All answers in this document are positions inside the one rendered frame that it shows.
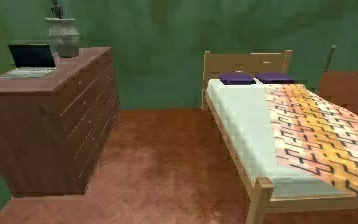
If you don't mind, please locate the light wooden bed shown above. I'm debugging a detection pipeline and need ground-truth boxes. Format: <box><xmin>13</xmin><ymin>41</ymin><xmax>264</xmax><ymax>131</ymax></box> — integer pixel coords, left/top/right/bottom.
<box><xmin>201</xmin><ymin>49</ymin><xmax>358</xmax><ymax>224</ymax></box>

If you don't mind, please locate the purple pillow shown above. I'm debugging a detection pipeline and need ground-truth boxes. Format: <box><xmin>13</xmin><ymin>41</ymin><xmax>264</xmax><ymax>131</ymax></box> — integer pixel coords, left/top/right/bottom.
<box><xmin>255</xmin><ymin>72</ymin><xmax>296</xmax><ymax>85</ymax></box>
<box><xmin>218</xmin><ymin>72</ymin><xmax>257</xmax><ymax>86</ymax></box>

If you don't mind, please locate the grey stone plant pot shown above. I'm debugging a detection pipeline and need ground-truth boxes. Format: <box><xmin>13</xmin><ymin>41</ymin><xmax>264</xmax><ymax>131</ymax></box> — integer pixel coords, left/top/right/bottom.
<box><xmin>45</xmin><ymin>17</ymin><xmax>81</xmax><ymax>59</ymax></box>

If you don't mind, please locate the brown wooden chest of drawers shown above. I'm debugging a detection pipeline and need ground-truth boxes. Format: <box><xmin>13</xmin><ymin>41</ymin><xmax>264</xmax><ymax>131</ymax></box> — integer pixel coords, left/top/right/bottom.
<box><xmin>0</xmin><ymin>46</ymin><xmax>121</xmax><ymax>198</ymax></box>

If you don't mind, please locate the orange patterned blanket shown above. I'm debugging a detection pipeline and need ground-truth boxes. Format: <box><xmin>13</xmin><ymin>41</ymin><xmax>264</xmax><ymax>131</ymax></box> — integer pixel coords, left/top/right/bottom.
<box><xmin>260</xmin><ymin>83</ymin><xmax>358</xmax><ymax>205</ymax></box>

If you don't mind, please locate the silver laptop with black screen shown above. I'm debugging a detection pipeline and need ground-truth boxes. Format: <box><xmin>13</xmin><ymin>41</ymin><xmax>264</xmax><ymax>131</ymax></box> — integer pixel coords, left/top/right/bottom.
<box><xmin>0</xmin><ymin>43</ymin><xmax>58</xmax><ymax>80</ymax></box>

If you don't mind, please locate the dark small house plant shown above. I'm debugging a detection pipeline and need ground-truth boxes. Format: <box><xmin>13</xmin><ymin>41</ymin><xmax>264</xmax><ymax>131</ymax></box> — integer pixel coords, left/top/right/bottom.
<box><xmin>50</xmin><ymin>0</ymin><xmax>64</xmax><ymax>19</ymax></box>

